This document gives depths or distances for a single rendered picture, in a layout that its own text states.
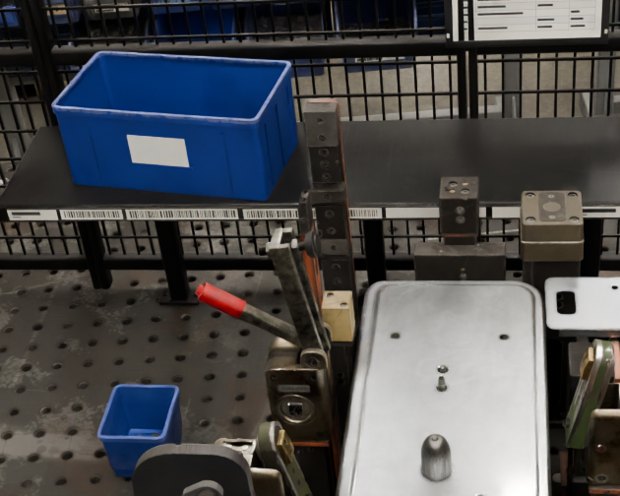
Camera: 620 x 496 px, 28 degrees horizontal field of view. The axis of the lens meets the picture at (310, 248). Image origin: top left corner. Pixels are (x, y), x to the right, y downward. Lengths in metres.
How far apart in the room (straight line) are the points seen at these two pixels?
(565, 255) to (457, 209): 0.15
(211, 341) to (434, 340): 0.59
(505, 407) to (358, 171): 0.48
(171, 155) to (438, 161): 0.37
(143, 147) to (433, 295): 0.46
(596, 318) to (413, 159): 0.39
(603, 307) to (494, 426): 0.24
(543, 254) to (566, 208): 0.07
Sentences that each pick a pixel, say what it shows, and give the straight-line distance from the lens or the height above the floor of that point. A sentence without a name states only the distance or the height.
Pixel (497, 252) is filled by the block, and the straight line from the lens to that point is 1.62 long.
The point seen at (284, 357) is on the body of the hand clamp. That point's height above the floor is 1.05.
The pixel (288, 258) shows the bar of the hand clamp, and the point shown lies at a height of 1.20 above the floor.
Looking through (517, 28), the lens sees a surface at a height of 1.17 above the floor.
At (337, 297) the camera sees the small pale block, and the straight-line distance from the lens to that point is 1.46.
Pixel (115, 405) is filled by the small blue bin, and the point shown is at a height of 0.77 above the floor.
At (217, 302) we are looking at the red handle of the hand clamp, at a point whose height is 1.13.
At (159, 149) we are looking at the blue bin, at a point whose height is 1.10.
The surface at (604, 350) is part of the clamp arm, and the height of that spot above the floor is 1.12.
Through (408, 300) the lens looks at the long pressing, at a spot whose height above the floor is 1.00.
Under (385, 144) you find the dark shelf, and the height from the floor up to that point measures 1.03.
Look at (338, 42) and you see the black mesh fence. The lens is 1.81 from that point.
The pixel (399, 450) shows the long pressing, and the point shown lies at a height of 1.00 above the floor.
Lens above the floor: 1.99
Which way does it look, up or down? 37 degrees down
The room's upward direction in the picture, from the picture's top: 7 degrees counter-clockwise
